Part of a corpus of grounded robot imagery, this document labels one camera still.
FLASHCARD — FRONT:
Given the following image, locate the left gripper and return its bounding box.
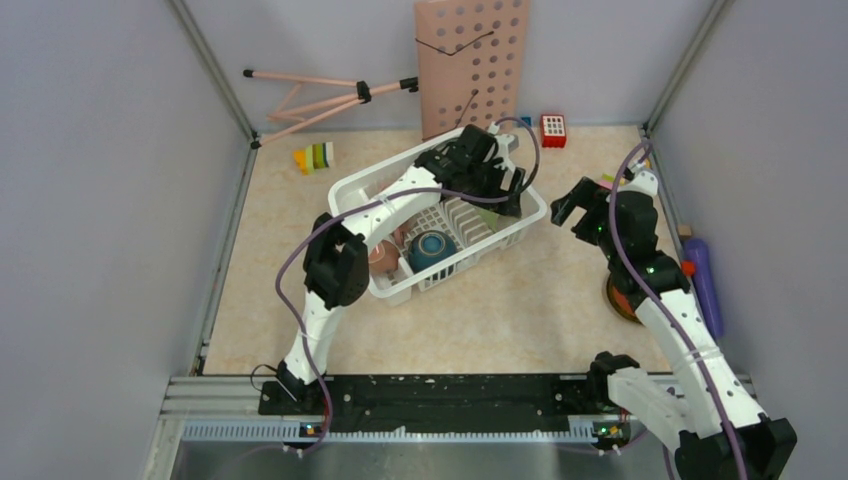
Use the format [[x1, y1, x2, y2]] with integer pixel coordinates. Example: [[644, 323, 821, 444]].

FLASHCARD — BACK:
[[461, 158, 524, 219]]

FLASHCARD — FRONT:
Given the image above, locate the white plastic dish rack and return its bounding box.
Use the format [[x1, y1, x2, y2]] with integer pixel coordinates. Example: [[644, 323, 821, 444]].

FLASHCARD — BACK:
[[327, 128, 548, 306]]

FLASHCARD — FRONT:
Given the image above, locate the orange saucer plate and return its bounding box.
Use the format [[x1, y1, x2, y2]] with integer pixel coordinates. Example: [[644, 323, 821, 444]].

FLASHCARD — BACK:
[[604, 276, 640, 324]]

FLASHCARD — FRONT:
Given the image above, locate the dark bowl beige inside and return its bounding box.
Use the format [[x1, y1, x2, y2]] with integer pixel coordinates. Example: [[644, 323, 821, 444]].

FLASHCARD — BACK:
[[407, 230, 458, 273]]

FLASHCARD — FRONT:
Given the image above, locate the pink mug white inside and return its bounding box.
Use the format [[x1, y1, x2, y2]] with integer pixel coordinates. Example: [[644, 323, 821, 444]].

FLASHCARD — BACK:
[[368, 240, 400, 276]]

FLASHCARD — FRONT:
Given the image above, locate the cream cup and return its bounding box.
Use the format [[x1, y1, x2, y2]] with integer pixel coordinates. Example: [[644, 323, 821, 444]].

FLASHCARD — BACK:
[[477, 208, 500, 231]]

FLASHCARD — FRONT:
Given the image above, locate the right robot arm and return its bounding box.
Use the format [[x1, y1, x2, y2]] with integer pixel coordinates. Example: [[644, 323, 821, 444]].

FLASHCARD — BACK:
[[551, 177, 797, 479]]

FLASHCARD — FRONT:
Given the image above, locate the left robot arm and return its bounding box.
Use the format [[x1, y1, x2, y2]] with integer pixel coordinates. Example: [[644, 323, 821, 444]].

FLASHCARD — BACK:
[[276, 123, 541, 414]]

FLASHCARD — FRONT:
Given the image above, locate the small wooden cube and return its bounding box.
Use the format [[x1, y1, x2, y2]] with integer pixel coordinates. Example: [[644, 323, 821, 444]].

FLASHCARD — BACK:
[[677, 224, 694, 241]]

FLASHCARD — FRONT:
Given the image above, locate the small red toy ball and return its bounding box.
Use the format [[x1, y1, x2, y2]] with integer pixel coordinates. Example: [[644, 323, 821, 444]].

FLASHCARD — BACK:
[[681, 260, 696, 277]]

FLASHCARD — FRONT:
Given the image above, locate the red toy block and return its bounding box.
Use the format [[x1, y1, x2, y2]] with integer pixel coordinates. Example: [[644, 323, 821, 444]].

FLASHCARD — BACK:
[[539, 114, 567, 149]]

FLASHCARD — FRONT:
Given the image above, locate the pink pegboard panel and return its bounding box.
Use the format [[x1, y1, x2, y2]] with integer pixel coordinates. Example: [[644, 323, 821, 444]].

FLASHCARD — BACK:
[[413, 0, 533, 139]]

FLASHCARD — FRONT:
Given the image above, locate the pink folding tripod stand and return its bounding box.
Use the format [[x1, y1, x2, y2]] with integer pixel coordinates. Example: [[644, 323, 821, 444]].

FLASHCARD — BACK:
[[242, 68, 420, 150]]

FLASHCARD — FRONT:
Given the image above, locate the striped toy block stack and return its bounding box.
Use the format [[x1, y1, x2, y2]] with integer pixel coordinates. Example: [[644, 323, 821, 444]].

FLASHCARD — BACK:
[[292, 142, 335, 176]]

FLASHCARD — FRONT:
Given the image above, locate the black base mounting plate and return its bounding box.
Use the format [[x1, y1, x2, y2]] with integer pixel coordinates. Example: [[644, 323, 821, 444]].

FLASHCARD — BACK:
[[258, 373, 635, 419]]

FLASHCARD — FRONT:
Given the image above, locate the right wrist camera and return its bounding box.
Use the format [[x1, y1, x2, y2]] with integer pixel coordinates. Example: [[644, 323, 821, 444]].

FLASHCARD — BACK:
[[618, 169, 659, 198]]

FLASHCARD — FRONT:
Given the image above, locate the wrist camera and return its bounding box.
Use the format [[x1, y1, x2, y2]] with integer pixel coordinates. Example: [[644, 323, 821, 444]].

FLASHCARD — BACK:
[[486, 122, 520, 159], [618, 169, 659, 198]]

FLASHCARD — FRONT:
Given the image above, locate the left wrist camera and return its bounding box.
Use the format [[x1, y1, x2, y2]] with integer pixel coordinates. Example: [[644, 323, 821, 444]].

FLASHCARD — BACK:
[[486, 122, 520, 159]]

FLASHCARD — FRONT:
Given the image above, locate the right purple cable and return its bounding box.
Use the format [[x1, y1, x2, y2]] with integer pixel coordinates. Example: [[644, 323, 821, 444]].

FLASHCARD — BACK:
[[608, 140, 750, 480]]

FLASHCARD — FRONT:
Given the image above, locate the purple cable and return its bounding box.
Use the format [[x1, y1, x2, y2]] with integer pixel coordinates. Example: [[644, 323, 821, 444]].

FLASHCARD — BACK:
[[274, 117, 541, 458], [608, 140, 750, 480]]

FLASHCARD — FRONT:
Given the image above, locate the purple toy handle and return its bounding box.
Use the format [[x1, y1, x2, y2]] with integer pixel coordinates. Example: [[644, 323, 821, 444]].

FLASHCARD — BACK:
[[683, 237, 725, 339]]

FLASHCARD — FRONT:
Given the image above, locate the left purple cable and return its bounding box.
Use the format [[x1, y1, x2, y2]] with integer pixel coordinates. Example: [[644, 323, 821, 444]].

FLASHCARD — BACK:
[[274, 117, 541, 458]]

